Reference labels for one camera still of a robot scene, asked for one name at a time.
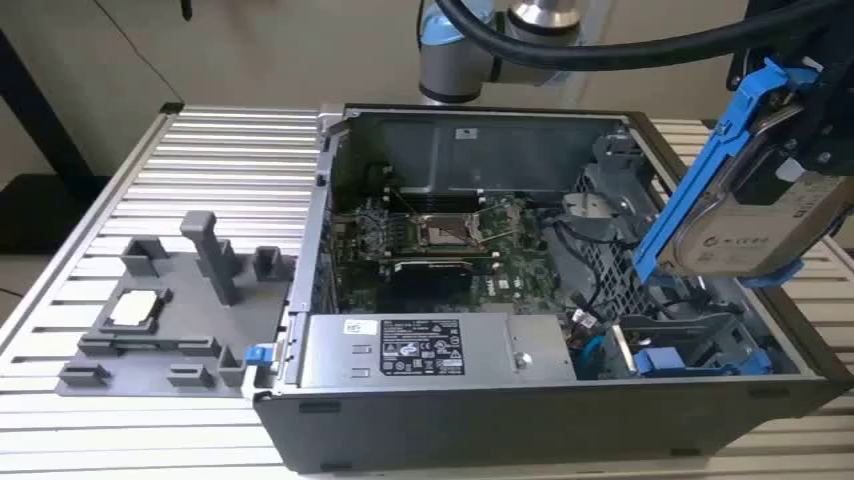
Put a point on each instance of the hard disk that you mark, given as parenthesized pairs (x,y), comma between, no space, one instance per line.
(656,361)
(754,240)

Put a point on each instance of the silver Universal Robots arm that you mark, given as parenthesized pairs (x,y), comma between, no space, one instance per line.
(453,65)

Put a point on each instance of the perforated metal disk bay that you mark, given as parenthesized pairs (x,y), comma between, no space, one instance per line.
(600,250)

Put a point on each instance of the grey fan shroud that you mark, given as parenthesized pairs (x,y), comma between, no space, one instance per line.
(500,160)

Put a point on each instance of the green motherboard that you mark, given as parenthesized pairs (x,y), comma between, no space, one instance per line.
(520,280)

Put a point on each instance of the CPU socket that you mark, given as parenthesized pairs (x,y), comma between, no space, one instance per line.
(440,235)

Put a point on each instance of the black graphics card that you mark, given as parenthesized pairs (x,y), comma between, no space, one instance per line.
(427,280)

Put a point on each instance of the open grey PC case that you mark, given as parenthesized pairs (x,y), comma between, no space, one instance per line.
(467,430)

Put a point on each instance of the silver power supply unit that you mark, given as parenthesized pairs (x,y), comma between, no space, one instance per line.
(333,360)

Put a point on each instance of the blue case latch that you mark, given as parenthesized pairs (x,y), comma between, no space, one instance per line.
(256,355)

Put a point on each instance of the black table corner cap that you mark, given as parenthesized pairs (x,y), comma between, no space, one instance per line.
(172,107)

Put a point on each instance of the grey plastic parts rack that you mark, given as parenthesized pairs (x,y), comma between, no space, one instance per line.
(187,310)

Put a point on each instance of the silver CPU chip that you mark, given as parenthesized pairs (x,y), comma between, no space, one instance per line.
(136,306)

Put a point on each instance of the black furniture leg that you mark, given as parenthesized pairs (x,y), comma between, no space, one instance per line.
(40,100)

